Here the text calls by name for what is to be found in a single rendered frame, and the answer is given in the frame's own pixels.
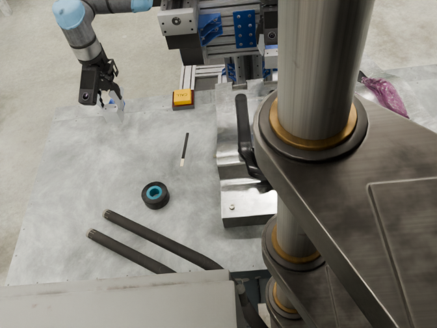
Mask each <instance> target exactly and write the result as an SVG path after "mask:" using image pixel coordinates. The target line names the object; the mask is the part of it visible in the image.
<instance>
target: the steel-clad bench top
mask: <svg viewBox="0 0 437 328"><path fill-rule="evenodd" d="M383 71H384V72H386V73H388V74H392V75H396V76H399V77H401V78H403V79H404V80H405V81H406V82H407V83H408V85H409V86H410V88H411V89H412V90H413V91H414V94H415V95H416V96H417V98H418V100H419V101H420V103H421V104H422V106H423V107H424V108H425V110H426V111H427V112H428V113H429V115H430V116H431V117H434V116H437V64H430V65H423V66H413V67H406V68H396V69H389V70H383ZM124 102H125V106H124V110H123V113H124V115H125V116H124V119H123V122H122V124H108V123H107V121H106V119H105V117H104V116H103V114H102V110H103V109H102V108H101V107H99V106H98V105H97V104H96V105H94V106H91V105H71V106H64V107H56V109H55V113H54V116H53V120H52V123H51V127H50V129H49V133H48V136H47V141H46V144H45V147H44V151H43V154H42V158H41V161H40V165H39V168H38V172H37V174H36V178H35V181H34V185H33V189H32V192H31V196H30V199H29V203H28V206H27V210H26V212H25V217H24V219H23V223H22V226H21V230H20V234H19V237H18V241H17V244H16V248H15V251H14V254H13V257H12V261H11V264H10V268H9V271H8V275H7V279H6V282H5V286H16V285H25V284H41V283H50V282H66V281H75V280H91V279H108V278H116V277H132V276H141V275H156V274H155V273H153V272H151V271H149V270H148V269H146V268H144V267H142V266H140V265H138V264H136V263H134V262H132V261H130V260H128V259H127V258H125V257H123V256H121V255H119V254H118V253H116V252H114V251H112V250H110V249H108V248H106V247H104V246H102V245H100V244H99V243H97V242H95V241H93V240H91V239H89V238H88V237H86V232H87V230H88V229H89V228H93V229H95V230H97V231H98V232H101V233H102V234H105V235H106V236H109V237H110V238H112V239H115V240H116V241H119V242H120V243H123V244H124V245H127V246H128V247H131V248H132V249H134V250H136V251H138V252H140V253H142V254H144V255H146V256H148V257H150V258H152V259H154V260H156V261H158V262H160V263H162V264H164V265H166V266H167V267H169V268H171V269H173V270H174V271H176V272H177V273H183V272H191V271H205V270H204V269H202V268H201V267H199V266H197V265H195V264H193V263H191V262H189V261H188V260H186V259H184V258H182V257H180V256H178V255H176V254H174V253H172V252H170V251H168V250H166V249H164V248H162V247H160V246H158V245H156V244H154V243H152V242H150V241H148V240H146V239H144V238H142V237H140V236H138V235H136V234H134V233H132V232H130V231H128V230H126V229H124V228H122V227H121V226H118V225H116V224H114V223H112V222H110V221H109V220H107V219H105V218H103V217H102V213H103V211H104V210H106V209H109V210H112V211H114V212H116V213H118V214H120V215H122V216H124V217H126V218H128V219H130V220H132V221H134V222H136V223H138V224H140V225H142V226H145V227H147V228H149V229H151V230H153V231H155V232H157V233H159V234H161V235H164V236H166V237H168V238H170V239H172V240H174V241H176V242H178V243H180V244H182V245H184V246H186V247H188V248H190V249H192V250H194V251H196V252H199V253H201V254H203V255H205V256H206V257H208V258H210V259H212V260H213V261H215V262H216V263H218V264H219V265H220V266H222V267H223V268H224V269H229V271H230V273H233V272H242V271H257V270H266V269H267V267H266V265H265V264H264V261H263V257H262V251H261V234H262V232H263V228H264V226H265V225H252V226H238V227H229V228H224V225H223V222H222V208H221V194H220V178H219V172H218V167H217V158H216V157H213V154H217V110H216V97H215V89H213V90H202V91H196V92H194V109H186V110H180V111H173V110H172V94H167V95H161V96H150V97H144V98H133V99H127V100H124ZM186 133H189V137H188V141H187V148H186V152H185V159H184V163H183V166H182V167H180V163H181V157H182V153H183V147H184V142H185V136H186ZM151 182H162V183H164V184H165V185H166V187H167V189H168V192H169V194H170V199H169V201H168V203H167V205H166V206H164V207H163V208H161V209H158V210H152V209H149V208H148V207H147V206H146V205H145V203H144V201H143V199H142V197H141V193H142V190H143V188H144V187H145V186H146V185H147V184H149V183H151Z"/></svg>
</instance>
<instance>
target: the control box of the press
mask: <svg viewBox="0 0 437 328"><path fill-rule="evenodd" d="M247 304H248V299H247V296H246V290H245V286H243V285H242V284H238V285H236V284H235V282H234V281H232V278H231V275H230V271H229V269H216V270H207V271H191V272H183V273H166V274H157V275H141V276H132V277H116V278H108V279H91V280H75V281H66V282H50V283H41V284H25V285H16V286H0V328H247V327H246V323H245V318H244V315H243V310H242V307H245V306H247Z"/></svg>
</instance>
